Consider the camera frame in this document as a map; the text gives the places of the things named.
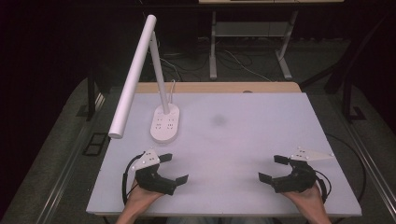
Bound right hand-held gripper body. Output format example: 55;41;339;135
270;147;335;194

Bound white desk lamp with socket base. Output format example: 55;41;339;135
107;14;181;145

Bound black frame on floor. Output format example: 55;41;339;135
81;132;109;157

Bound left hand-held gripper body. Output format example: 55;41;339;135
132;148;179;197

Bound cables on floor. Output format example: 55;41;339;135
160;36;275;83

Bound black stand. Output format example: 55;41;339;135
299;12;390;124
76;66;110;122

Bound person's left hand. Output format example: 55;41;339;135
123;178;165;217

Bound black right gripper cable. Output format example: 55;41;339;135
313;169;332;203

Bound long black cable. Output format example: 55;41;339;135
324;133;368;205

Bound desk with grey metal legs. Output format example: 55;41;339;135
198;0;346;81

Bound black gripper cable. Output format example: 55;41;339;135
313;169;332;203
121;151;147;206

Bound person's right hand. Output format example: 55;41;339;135
280;182;329;217

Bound wooden table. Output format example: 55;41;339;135
134;81;303;94

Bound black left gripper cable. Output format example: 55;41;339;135
121;151;147;206

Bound white lamp cable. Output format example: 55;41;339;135
167;79;177;105

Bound white table mat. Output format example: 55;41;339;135
86;91;362;217

